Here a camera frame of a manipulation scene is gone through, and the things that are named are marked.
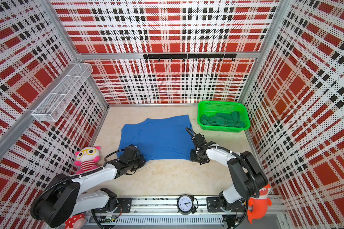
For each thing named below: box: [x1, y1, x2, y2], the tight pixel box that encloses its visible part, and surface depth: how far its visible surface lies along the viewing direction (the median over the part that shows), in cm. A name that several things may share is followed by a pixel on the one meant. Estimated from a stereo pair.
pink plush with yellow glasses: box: [74, 145, 101, 176], surface depth 86 cm
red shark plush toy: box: [247, 183, 272, 225], surface depth 71 cm
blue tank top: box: [116, 114, 196, 161], surface depth 105 cm
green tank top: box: [200, 111, 246, 128], surface depth 104 cm
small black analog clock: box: [175, 194, 199, 216], surface depth 73 cm
